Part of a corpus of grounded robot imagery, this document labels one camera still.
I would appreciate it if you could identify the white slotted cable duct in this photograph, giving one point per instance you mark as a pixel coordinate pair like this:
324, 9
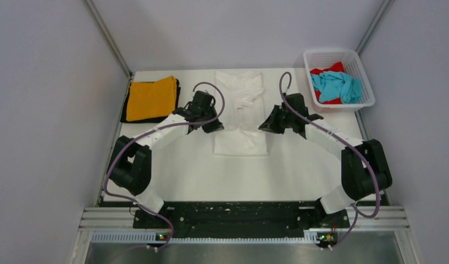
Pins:
159, 238

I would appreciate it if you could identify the folded black t shirt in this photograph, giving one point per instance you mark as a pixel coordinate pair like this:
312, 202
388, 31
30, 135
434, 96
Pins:
123, 111

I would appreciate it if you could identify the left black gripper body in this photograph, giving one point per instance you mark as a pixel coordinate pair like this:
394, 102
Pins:
209, 114

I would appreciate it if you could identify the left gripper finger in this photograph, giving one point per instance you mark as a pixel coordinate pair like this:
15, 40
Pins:
208, 128
216, 125

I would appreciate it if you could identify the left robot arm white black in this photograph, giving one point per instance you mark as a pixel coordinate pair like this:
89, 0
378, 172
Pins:
130, 165

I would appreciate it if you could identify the white t shirt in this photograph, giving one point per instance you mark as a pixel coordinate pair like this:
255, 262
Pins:
243, 113

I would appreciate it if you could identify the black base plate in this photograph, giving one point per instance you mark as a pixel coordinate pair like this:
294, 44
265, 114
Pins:
232, 220

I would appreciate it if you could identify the corner metal post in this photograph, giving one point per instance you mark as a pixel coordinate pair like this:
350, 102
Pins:
106, 35
377, 19

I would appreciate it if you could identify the white plastic basket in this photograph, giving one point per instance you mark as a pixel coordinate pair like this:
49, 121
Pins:
325, 58

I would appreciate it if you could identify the red t shirt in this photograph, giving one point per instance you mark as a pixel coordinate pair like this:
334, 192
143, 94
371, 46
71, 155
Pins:
328, 84

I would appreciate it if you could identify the left corner metal post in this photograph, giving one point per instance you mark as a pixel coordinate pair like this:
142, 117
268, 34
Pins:
106, 35

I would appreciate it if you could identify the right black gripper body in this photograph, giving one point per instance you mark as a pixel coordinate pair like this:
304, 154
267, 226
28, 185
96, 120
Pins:
288, 117

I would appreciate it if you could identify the folded orange t shirt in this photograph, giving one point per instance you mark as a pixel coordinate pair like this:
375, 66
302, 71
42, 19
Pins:
151, 98

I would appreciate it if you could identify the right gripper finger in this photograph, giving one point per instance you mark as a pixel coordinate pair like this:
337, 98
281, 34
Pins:
275, 118
266, 127

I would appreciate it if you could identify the cyan t shirt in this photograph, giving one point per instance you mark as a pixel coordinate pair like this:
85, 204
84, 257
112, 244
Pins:
352, 90

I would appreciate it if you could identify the right corner metal post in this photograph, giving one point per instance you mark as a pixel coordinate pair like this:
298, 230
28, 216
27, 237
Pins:
377, 19

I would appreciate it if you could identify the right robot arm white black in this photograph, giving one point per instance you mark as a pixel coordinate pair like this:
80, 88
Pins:
364, 167

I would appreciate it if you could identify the aluminium rail frame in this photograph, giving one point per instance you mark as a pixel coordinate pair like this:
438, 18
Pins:
389, 218

